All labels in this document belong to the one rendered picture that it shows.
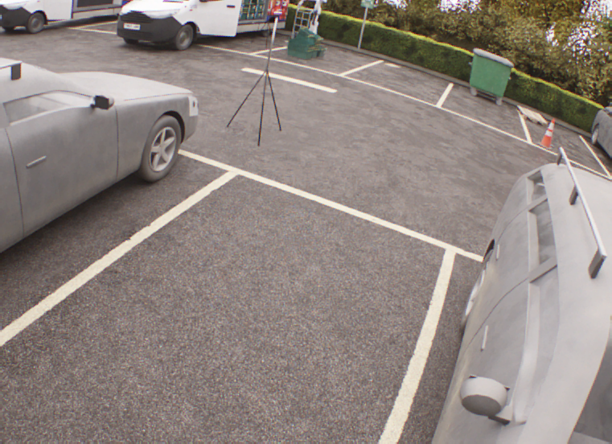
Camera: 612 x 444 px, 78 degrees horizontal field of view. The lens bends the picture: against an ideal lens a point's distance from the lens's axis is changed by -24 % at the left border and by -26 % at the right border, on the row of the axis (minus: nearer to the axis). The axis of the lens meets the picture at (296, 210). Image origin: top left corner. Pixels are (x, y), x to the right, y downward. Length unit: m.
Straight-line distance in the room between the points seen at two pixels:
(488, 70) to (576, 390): 12.48
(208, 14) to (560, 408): 11.01
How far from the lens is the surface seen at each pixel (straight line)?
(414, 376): 3.09
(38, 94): 3.43
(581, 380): 1.68
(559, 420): 1.61
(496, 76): 13.73
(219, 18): 11.56
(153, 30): 10.97
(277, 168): 5.26
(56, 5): 15.27
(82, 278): 3.43
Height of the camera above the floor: 2.12
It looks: 28 degrees down
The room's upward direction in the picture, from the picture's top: 11 degrees clockwise
